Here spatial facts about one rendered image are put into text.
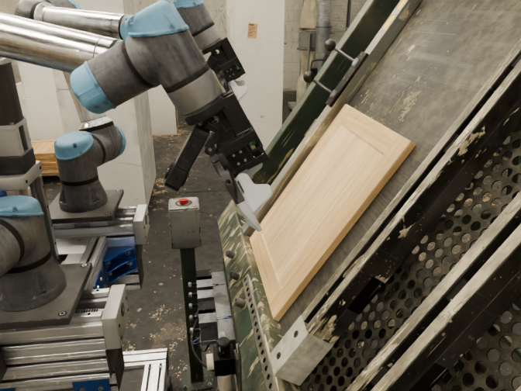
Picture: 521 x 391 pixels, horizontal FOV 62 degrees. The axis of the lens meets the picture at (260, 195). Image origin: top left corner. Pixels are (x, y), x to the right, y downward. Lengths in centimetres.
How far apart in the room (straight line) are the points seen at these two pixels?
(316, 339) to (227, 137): 48
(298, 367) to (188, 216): 89
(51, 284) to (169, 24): 67
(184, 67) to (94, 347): 72
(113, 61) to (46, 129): 490
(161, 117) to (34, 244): 530
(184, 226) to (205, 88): 113
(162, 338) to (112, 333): 143
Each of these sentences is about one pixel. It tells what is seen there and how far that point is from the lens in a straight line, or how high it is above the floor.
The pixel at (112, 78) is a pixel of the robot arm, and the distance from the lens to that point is 67.
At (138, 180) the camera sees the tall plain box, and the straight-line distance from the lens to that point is 370.
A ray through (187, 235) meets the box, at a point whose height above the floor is 82.
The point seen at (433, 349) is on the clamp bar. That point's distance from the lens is 72.
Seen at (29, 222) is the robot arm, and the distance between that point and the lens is 102.
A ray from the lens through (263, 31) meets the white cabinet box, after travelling 494.
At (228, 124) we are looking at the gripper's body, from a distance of 68.
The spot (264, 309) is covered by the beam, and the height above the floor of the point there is 90.
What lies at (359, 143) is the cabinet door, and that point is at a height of 129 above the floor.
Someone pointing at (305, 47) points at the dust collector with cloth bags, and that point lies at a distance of 710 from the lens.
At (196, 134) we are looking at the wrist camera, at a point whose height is 146.
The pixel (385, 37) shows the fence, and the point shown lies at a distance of 149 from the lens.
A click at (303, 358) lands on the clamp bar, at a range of 98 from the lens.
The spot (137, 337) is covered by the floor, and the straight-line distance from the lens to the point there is 256.
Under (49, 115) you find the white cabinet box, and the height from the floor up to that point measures 53.
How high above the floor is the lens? 164
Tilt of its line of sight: 23 degrees down
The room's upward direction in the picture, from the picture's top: straight up
